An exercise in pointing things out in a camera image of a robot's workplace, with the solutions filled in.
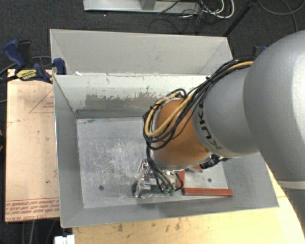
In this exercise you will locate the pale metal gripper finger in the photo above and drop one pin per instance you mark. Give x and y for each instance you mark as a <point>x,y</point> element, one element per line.
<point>138,192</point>
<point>143,182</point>

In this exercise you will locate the red-brown flat block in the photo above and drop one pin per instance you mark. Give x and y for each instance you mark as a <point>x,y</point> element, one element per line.
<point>208,191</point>

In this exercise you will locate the grey metal bin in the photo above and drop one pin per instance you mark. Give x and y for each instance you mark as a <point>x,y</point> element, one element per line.
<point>111,151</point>

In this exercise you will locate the brown cardboard board, red print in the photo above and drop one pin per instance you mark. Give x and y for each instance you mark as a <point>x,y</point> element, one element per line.
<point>30,146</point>

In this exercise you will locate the black cylinder on white bracket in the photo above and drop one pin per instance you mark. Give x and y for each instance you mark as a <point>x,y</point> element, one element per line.
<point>210,162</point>

